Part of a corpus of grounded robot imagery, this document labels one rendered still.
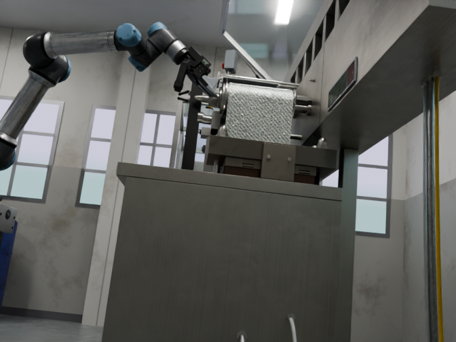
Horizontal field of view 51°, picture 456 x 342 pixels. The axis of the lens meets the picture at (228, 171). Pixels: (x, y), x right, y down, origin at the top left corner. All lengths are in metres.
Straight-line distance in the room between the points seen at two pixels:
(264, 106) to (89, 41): 0.66
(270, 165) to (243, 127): 0.29
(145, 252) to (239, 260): 0.26
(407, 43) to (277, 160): 0.54
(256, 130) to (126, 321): 0.78
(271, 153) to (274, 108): 0.32
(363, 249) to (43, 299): 3.37
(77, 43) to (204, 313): 1.05
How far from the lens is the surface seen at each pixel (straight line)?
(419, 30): 1.09
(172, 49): 1.84
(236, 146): 1.46
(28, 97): 2.01
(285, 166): 1.45
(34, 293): 5.46
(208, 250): 1.35
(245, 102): 1.72
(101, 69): 5.78
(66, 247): 5.37
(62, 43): 1.86
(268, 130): 1.70
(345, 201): 1.85
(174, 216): 1.36
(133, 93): 5.45
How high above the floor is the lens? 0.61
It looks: 12 degrees up
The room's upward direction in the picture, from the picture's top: 6 degrees clockwise
